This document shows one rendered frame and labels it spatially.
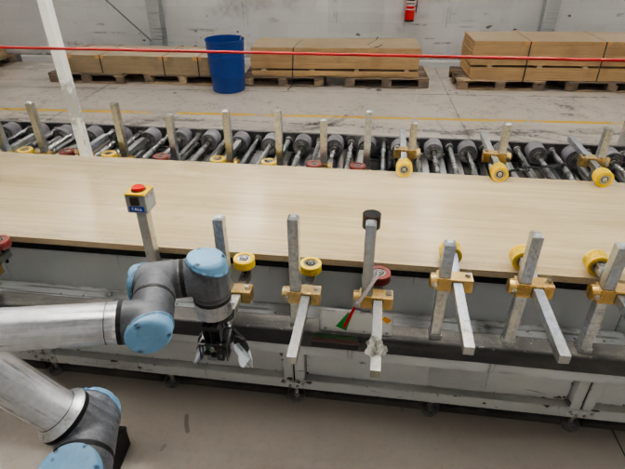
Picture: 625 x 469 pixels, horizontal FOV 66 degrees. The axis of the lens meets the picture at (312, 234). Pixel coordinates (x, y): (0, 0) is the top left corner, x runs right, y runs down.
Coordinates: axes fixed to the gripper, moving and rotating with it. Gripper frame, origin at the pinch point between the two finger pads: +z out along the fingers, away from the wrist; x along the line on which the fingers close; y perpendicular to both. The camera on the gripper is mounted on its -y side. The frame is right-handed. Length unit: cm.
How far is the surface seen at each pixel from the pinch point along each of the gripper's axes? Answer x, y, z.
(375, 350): 41.0, -15.5, 6.8
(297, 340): 17.0, -19.1, 8.4
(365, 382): 41, -64, 77
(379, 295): 43, -41, 7
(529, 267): 88, -39, -10
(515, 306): 87, -39, 6
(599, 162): 151, -145, -2
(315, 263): 20, -53, 3
